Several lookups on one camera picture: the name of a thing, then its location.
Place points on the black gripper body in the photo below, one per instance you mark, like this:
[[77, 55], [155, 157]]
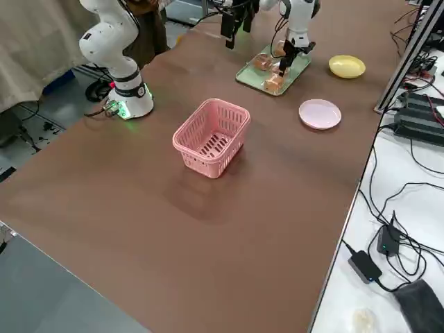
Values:
[[292, 48], [243, 6]]

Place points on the dark grey pouch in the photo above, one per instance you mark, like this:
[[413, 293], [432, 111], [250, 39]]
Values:
[[419, 305]]

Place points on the black power supply box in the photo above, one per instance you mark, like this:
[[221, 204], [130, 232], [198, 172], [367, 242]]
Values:
[[416, 126], [423, 102]]

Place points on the white round plate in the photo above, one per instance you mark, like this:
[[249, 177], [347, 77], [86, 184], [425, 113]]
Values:
[[320, 114]]

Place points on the beige curtain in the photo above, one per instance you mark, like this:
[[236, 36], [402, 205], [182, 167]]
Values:
[[34, 52]]

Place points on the grey power adapter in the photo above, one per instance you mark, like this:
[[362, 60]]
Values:
[[364, 267]]

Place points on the blue crate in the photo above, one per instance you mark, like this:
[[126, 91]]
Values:
[[59, 81]]

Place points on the small pink plastic basket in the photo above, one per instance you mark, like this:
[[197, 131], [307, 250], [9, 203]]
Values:
[[209, 173]]

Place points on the white crumpled plastic bag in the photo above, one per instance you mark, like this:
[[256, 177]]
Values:
[[364, 320]]

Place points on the aluminium frame post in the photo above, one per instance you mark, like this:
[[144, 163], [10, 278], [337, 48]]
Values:
[[406, 52]]

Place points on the orange bread pack clear wrapper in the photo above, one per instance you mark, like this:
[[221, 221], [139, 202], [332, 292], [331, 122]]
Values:
[[274, 83], [262, 62], [279, 48]]

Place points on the yellow round plate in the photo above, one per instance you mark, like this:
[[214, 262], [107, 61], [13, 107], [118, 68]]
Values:
[[347, 66]]

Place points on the silver base connector box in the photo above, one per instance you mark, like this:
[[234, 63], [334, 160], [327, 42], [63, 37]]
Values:
[[111, 109]]

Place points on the person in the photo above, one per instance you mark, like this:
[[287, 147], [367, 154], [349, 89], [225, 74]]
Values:
[[154, 38]]

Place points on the green rectangular tray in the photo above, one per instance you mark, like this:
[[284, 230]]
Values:
[[249, 74]]

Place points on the white side table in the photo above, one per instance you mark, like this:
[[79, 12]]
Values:
[[433, 208]]

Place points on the black power adapter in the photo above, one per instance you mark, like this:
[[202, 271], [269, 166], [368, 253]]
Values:
[[386, 241]]

